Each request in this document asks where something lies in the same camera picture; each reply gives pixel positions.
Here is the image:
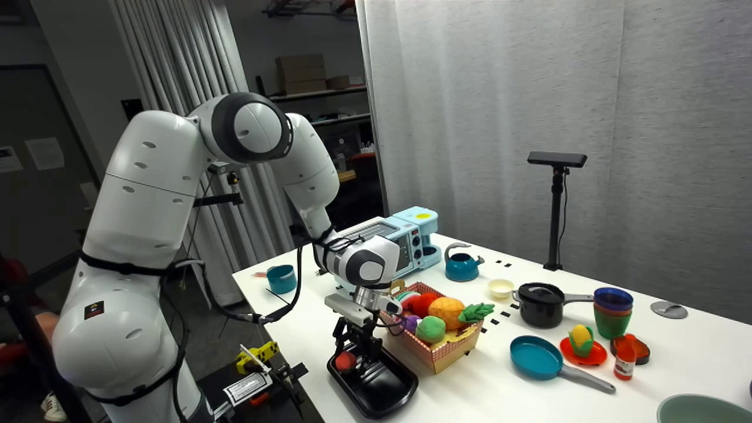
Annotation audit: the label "small ketchup bottle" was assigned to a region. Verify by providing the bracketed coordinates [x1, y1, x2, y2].
[613, 336, 638, 381]

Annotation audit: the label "red plate with toy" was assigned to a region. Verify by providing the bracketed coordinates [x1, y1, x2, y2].
[559, 325, 606, 366]

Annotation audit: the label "orange plush fruit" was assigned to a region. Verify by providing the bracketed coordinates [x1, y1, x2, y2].
[428, 296, 465, 331]

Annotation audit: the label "stacked colourful cups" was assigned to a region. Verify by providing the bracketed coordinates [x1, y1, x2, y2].
[595, 287, 632, 341]

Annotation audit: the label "yellow clamp tool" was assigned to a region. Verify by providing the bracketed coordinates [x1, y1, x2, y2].
[235, 341, 280, 375]

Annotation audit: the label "light blue toaster oven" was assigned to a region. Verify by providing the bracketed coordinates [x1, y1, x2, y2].
[343, 206, 442, 277]

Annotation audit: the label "black camera stand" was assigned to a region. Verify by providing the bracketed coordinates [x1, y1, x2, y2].
[526, 151, 587, 269]

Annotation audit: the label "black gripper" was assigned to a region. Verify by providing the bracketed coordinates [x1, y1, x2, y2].
[324, 291, 387, 374]

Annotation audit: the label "cardboard toy box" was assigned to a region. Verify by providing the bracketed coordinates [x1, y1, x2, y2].
[382, 282, 483, 374]

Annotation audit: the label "green bowl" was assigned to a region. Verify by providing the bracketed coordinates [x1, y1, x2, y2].
[659, 394, 752, 423]

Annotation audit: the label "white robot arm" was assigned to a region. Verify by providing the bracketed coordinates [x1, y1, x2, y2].
[52, 91, 399, 423]

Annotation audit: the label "teal frying pan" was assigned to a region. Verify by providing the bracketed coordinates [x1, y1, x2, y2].
[511, 336, 617, 394]

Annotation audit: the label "peach plush toy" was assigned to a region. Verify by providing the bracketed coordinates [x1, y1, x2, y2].
[334, 352, 357, 371]

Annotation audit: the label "small white bowl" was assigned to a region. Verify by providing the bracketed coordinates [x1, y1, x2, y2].
[490, 279, 515, 301]

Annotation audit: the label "black toy pot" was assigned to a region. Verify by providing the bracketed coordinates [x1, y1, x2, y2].
[518, 282, 595, 328]

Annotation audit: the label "red plush fruit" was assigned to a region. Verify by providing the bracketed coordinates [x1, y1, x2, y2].
[402, 293, 436, 316]

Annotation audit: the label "green plush toy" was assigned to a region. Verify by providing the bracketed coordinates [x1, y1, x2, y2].
[416, 315, 448, 345]

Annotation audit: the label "black table clamp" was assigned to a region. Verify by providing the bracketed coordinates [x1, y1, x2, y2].
[200, 352, 308, 423]

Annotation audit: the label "black rectangular tray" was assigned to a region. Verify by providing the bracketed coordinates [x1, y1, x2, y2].
[327, 348, 419, 419]

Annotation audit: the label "teal toy kettle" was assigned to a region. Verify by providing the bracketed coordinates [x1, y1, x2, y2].
[444, 241, 485, 282]

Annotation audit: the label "teal cup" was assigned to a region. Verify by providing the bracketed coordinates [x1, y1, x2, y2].
[266, 266, 296, 293]

